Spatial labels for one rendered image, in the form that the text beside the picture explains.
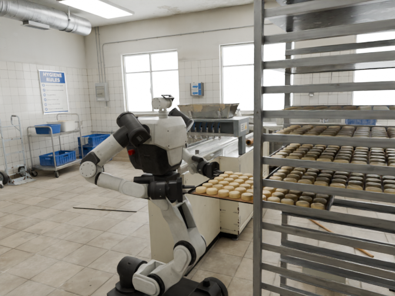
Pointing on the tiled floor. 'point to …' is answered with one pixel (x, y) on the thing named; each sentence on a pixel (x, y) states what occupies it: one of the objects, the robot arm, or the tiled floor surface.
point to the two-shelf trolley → (53, 148)
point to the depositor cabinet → (238, 208)
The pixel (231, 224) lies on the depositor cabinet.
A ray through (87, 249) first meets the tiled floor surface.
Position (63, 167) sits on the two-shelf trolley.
